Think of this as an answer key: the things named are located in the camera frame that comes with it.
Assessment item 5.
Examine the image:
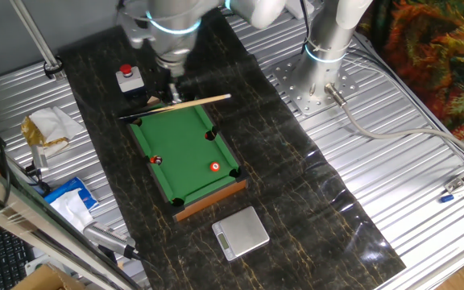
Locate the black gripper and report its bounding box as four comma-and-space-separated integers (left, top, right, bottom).
166, 68, 186, 106

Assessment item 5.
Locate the wooden pool cue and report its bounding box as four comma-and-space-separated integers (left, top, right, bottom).
118, 93, 232, 121

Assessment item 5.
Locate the mini green pool table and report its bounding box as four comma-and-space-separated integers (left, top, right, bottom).
126, 102, 248, 222

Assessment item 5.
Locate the red emergency stop button box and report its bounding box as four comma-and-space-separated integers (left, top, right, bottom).
115, 63, 146, 94

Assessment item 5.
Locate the crumpled white paper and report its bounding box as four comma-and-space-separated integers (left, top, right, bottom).
28, 106, 86, 158

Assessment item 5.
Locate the white power strip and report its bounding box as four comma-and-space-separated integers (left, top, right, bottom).
278, 0, 316, 20

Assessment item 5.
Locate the gold foil wrapper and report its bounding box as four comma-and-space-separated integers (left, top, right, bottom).
20, 115, 70, 148

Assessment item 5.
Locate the black marble pattern mat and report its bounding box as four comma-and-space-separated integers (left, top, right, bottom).
56, 7, 407, 290

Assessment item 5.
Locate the small silver metal clamp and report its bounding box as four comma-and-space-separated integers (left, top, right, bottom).
30, 143, 51, 175

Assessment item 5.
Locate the blue tissue pack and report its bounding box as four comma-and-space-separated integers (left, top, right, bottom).
43, 176, 101, 234

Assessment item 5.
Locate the aluminium pole with clamp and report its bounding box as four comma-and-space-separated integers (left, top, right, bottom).
9, 0, 66, 81

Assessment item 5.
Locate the silver digital scale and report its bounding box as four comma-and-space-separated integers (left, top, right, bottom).
211, 205, 271, 263

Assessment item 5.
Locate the silver ridged cylinder device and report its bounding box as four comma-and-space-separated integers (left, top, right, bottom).
82, 221, 140, 261

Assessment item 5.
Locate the brown cardboard box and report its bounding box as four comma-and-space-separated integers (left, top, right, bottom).
10, 263, 86, 290

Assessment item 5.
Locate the colourful patterned cloth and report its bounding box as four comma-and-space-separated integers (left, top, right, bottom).
356, 0, 464, 140

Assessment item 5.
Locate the blue pen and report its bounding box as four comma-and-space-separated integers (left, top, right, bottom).
440, 192, 464, 204

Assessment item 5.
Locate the wrist camera mount plate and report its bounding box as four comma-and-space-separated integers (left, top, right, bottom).
121, 15, 155, 50

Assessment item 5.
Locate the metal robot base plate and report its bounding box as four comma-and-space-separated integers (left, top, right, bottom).
271, 54, 360, 118

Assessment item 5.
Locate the black base cable bundle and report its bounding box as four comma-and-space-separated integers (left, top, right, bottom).
300, 0, 313, 44

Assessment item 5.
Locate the aluminium frame beam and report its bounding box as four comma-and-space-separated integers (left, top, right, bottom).
0, 152, 136, 290

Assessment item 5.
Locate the thick grey cable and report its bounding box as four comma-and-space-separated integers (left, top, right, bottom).
323, 82, 464, 178

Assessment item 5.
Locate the small metal corner bracket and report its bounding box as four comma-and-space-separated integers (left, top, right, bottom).
444, 176, 464, 193

